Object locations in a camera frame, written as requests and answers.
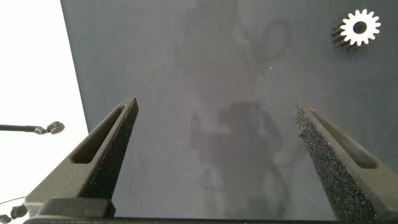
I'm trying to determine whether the small steel spur gear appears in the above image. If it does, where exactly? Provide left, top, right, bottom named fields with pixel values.
left=331, top=8, right=382, bottom=52

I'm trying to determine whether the black rod with round tip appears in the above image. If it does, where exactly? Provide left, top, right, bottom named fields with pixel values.
left=0, top=121, right=66, bottom=136

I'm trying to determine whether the dark mat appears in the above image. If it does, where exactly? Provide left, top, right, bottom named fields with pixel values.
left=60, top=0, right=398, bottom=220

